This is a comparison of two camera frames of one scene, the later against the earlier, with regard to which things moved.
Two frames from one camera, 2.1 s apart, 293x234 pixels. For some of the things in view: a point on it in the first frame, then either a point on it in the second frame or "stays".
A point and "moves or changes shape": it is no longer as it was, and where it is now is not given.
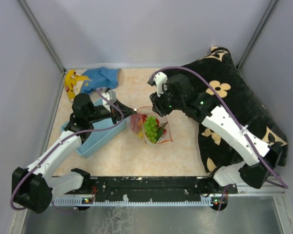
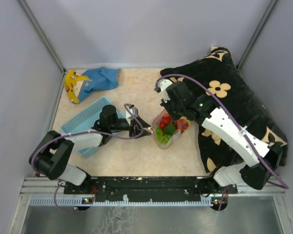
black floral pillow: [215, 74] stays
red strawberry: [144, 116] -> [166, 120]
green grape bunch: [151, 126] -> [161, 137]
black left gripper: [115, 112] -> [131, 128]
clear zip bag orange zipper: [153, 128] moves or changes shape
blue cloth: [102, 77] stays
